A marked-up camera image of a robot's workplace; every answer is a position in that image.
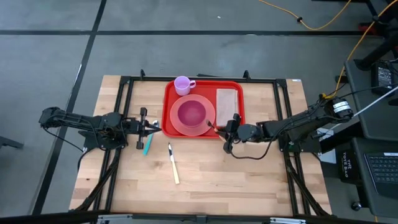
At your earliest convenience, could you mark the black camera mount beam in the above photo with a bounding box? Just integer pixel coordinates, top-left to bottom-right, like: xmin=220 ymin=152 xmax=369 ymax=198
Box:
xmin=0 ymin=210 xmax=398 ymax=224

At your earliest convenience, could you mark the lilac plastic cup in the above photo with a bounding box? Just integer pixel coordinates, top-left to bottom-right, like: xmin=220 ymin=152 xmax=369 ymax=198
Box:
xmin=174 ymin=75 xmax=197 ymax=97

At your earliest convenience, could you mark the red plastic tray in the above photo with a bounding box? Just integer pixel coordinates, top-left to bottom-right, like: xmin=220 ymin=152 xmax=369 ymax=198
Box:
xmin=161 ymin=79 xmax=246 ymax=139

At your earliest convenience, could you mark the white paper sheet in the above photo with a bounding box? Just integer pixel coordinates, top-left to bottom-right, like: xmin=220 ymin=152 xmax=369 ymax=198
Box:
xmin=317 ymin=127 xmax=338 ymax=165

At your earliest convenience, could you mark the black chair base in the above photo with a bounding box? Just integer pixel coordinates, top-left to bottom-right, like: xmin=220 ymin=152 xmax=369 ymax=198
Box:
xmin=353 ymin=0 xmax=398 ymax=72

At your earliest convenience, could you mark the black metal table frame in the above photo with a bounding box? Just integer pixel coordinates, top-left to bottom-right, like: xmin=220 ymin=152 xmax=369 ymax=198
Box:
xmin=70 ymin=70 xmax=332 ymax=217

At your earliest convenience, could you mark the knife with yellow handle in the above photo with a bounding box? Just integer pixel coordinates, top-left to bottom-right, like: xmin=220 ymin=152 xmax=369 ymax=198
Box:
xmin=167 ymin=142 xmax=181 ymax=185

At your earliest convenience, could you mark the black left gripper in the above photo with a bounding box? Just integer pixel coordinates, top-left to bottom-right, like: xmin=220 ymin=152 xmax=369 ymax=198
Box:
xmin=123 ymin=107 xmax=162 ymax=150

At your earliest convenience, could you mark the black tote bag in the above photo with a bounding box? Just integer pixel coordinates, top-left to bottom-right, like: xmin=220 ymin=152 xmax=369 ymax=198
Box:
xmin=335 ymin=148 xmax=359 ymax=185

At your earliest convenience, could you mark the magenta bowl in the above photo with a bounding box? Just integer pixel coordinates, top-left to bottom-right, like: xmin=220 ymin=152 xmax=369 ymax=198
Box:
xmin=177 ymin=100 xmax=206 ymax=128

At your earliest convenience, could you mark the beige cloth napkin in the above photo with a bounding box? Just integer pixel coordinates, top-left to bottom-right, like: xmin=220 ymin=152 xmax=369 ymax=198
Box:
xmin=215 ymin=88 xmax=239 ymax=128

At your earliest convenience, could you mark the pink round plate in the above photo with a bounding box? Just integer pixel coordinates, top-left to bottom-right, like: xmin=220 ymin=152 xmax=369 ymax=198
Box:
xmin=169 ymin=94 xmax=216 ymax=137

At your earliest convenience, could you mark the grey stand foot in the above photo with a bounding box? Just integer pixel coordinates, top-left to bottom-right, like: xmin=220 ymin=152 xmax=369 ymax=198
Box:
xmin=0 ymin=136 xmax=25 ymax=150

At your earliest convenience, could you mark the dark grey desk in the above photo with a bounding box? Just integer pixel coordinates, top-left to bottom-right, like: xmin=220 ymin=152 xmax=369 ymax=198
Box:
xmin=344 ymin=58 xmax=398 ymax=218

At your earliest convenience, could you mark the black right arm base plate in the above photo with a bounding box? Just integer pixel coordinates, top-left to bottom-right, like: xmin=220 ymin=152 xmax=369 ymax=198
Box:
xmin=278 ymin=136 xmax=323 ymax=154

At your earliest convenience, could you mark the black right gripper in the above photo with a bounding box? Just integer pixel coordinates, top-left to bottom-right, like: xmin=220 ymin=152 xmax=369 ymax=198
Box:
xmin=217 ymin=113 xmax=264 ymax=154

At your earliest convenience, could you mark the silver metal bracket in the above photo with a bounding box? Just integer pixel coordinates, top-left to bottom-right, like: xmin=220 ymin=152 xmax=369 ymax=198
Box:
xmin=269 ymin=217 xmax=307 ymax=224
xmin=96 ymin=213 xmax=134 ymax=224

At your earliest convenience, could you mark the black laptop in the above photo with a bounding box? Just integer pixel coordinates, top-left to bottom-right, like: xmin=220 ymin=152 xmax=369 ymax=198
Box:
xmin=363 ymin=151 xmax=398 ymax=200

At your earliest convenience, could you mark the black power adapter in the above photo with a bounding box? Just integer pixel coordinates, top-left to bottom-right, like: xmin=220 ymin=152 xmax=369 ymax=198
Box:
xmin=371 ymin=60 xmax=398 ymax=96

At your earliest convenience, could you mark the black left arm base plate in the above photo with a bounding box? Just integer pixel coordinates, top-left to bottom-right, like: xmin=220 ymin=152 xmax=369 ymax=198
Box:
xmin=77 ymin=129 xmax=128 ymax=151

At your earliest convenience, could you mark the yellow extension cable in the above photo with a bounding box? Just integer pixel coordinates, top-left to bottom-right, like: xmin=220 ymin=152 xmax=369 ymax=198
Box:
xmin=321 ymin=0 xmax=398 ymax=102
xmin=257 ymin=0 xmax=353 ymax=31

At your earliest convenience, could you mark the white cable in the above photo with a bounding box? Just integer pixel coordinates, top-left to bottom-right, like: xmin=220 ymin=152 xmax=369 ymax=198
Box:
xmin=348 ymin=85 xmax=398 ymax=119

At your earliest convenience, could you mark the spoon with teal handle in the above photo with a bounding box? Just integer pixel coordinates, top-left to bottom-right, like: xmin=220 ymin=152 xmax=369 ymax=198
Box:
xmin=142 ymin=119 xmax=160 ymax=156

